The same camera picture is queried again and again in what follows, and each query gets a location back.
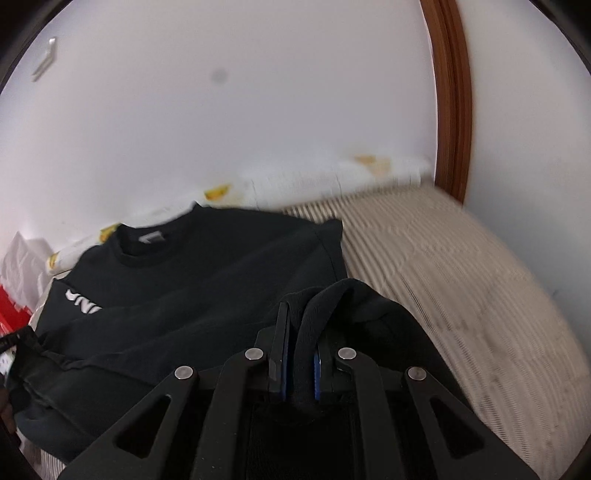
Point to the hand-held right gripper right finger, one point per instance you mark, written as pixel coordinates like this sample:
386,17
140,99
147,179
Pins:
317,374

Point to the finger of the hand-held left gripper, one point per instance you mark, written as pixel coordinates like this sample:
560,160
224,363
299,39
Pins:
11,342

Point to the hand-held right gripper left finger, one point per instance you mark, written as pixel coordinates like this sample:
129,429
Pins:
285,369

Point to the black sweatshirt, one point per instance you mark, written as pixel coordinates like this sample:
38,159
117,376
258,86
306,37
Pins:
194,286

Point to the red paper gift bag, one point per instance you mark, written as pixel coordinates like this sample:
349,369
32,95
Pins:
11,309

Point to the white plastic bag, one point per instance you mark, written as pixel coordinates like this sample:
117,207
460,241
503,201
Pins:
23,267

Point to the striped bed sheet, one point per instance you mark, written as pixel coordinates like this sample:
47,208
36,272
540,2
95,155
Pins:
461,277

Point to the white wall light switch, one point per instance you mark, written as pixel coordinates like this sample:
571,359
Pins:
45,57

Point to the brown wooden door frame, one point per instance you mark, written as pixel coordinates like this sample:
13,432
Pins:
455,101

